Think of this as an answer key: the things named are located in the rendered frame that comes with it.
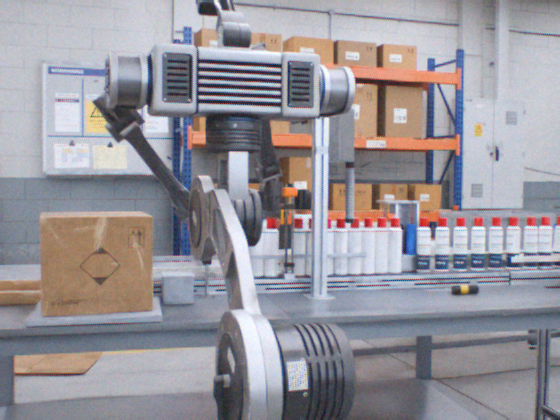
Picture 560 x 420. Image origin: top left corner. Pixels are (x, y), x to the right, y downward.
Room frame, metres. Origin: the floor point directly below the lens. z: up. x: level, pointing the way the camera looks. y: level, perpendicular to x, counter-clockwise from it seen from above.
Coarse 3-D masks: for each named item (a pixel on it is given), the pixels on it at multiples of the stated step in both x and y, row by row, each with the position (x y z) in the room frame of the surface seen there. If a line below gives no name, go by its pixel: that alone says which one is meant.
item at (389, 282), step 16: (496, 272) 2.51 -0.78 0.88; (160, 288) 2.21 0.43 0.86; (208, 288) 2.25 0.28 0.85; (224, 288) 2.26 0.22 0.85; (256, 288) 2.29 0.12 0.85; (272, 288) 2.30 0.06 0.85; (288, 288) 2.32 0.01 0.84; (304, 288) 2.33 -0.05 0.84; (336, 288) 2.35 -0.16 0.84; (368, 288) 2.38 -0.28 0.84; (384, 288) 2.39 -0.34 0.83; (400, 288) 2.41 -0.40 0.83; (416, 288) 2.42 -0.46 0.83
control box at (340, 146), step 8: (352, 112) 2.35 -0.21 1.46; (328, 120) 2.23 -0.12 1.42; (336, 120) 2.22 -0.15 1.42; (344, 120) 2.26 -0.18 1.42; (352, 120) 2.35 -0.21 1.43; (328, 128) 2.23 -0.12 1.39; (336, 128) 2.22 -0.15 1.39; (344, 128) 2.26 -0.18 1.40; (352, 128) 2.35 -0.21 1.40; (328, 136) 2.23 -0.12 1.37; (336, 136) 2.22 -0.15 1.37; (344, 136) 2.26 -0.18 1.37; (352, 136) 2.35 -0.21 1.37; (328, 144) 2.23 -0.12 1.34; (336, 144) 2.22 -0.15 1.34; (344, 144) 2.26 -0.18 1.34; (352, 144) 2.35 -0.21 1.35; (328, 152) 2.23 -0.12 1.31; (336, 152) 2.22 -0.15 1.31; (344, 152) 2.26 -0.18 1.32; (352, 152) 2.35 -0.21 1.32; (328, 160) 2.23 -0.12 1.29; (336, 160) 2.22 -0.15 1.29; (344, 160) 2.27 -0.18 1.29; (352, 160) 2.35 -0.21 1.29
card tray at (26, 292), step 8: (8, 280) 2.27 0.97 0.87; (16, 280) 2.27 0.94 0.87; (24, 280) 2.28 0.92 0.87; (32, 280) 2.29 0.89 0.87; (40, 280) 2.29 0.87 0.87; (0, 288) 2.26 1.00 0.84; (8, 288) 2.27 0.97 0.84; (16, 288) 2.27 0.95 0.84; (24, 288) 2.28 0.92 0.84; (32, 288) 2.29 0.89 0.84; (40, 288) 2.29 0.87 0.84; (0, 296) 2.02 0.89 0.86; (8, 296) 2.03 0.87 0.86; (16, 296) 2.03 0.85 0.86; (24, 296) 2.04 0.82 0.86; (32, 296) 2.04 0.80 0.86; (40, 296) 2.05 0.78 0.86; (0, 304) 2.02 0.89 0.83; (8, 304) 2.03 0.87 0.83; (16, 304) 2.03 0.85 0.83; (24, 304) 2.04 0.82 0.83; (32, 304) 2.04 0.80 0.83
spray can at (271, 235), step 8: (272, 224) 2.33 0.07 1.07; (264, 232) 2.33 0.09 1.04; (272, 232) 2.32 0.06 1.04; (264, 240) 2.33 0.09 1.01; (272, 240) 2.32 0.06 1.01; (264, 248) 2.33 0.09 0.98; (272, 248) 2.32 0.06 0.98; (264, 264) 2.33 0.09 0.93; (272, 264) 2.32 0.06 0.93; (264, 272) 2.34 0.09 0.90; (272, 272) 2.32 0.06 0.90
